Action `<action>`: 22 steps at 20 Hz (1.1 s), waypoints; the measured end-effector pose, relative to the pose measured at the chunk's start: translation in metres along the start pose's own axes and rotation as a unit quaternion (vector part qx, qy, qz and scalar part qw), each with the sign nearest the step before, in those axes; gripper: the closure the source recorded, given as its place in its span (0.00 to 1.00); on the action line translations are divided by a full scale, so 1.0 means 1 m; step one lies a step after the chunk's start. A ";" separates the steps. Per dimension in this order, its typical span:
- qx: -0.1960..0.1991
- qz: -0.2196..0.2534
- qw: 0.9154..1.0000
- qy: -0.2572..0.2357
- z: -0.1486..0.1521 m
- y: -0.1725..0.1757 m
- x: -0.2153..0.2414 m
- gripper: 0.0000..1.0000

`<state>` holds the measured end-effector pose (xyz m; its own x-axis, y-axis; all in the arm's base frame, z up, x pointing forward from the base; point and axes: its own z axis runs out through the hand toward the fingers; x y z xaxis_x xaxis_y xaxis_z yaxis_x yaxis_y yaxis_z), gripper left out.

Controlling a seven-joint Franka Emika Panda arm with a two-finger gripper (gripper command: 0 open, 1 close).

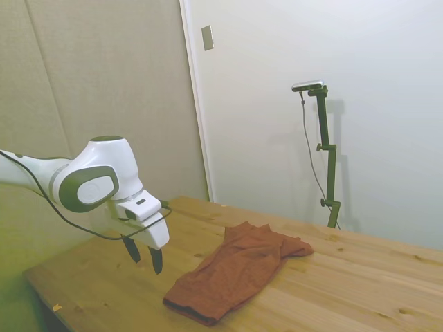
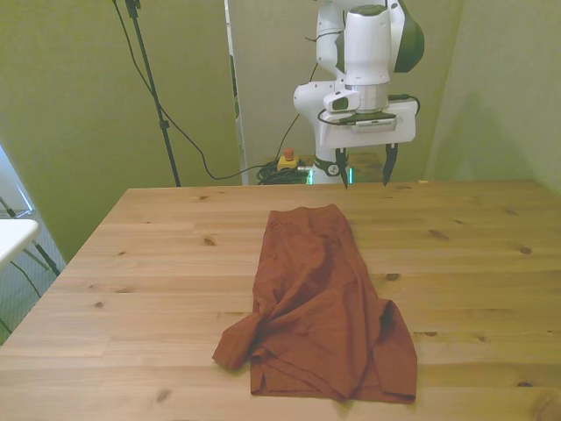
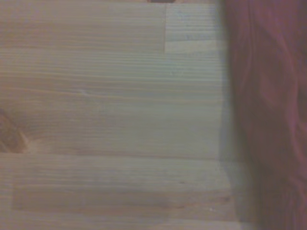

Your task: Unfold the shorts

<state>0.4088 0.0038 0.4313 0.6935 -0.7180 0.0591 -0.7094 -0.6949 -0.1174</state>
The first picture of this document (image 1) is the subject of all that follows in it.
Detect white door trim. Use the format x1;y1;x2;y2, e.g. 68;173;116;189
179;0;216;203

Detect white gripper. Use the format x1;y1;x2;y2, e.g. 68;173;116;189
109;201;171;275

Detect rust orange shorts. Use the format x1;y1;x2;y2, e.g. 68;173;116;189
162;222;315;327

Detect grey exterior camera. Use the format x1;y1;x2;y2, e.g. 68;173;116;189
291;79;325;93

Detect dark green camera stand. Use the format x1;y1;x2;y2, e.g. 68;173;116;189
307;85;342;229

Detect grey wall plate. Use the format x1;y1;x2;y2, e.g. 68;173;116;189
201;24;215;52

